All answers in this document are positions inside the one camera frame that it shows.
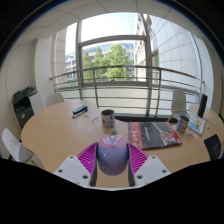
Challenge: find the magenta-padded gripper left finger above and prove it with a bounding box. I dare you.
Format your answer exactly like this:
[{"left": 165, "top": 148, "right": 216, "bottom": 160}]
[{"left": 53, "top": 142, "right": 99, "bottom": 188}]

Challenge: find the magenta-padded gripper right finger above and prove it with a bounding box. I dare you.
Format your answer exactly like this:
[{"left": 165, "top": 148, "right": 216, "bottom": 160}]
[{"left": 127, "top": 142, "right": 172, "bottom": 188}]

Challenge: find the pink lavender computer mouse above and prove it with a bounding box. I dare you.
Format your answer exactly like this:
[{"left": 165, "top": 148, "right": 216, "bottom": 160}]
[{"left": 96, "top": 134, "right": 129, "bottom": 177}]

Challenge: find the black galaxy print mouse pad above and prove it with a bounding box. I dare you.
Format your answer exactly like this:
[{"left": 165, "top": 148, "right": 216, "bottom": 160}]
[{"left": 203, "top": 133, "right": 223, "bottom": 161}]

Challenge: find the red magazine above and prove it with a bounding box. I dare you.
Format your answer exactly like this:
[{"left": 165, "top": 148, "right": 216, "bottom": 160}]
[{"left": 127, "top": 121, "right": 183, "bottom": 151}]

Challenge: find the black and blue stapler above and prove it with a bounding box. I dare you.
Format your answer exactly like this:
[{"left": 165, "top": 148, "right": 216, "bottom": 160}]
[{"left": 71, "top": 105, "right": 89, "bottom": 119}]

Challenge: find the white chair with wooden legs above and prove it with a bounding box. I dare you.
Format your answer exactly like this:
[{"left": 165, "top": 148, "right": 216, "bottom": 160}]
[{"left": 1, "top": 127, "right": 45, "bottom": 170}]

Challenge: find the printed mug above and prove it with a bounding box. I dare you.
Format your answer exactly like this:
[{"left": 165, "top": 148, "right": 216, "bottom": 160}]
[{"left": 100, "top": 109, "right": 116, "bottom": 129}]

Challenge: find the black office printer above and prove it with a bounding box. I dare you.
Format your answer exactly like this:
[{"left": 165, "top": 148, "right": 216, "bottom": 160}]
[{"left": 12, "top": 85, "right": 44, "bottom": 129}]

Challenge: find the grey metal balcony railing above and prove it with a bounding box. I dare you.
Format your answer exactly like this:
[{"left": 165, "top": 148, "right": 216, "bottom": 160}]
[{"left": 49, "top": 65, "right": 205, "bottom": 118}]

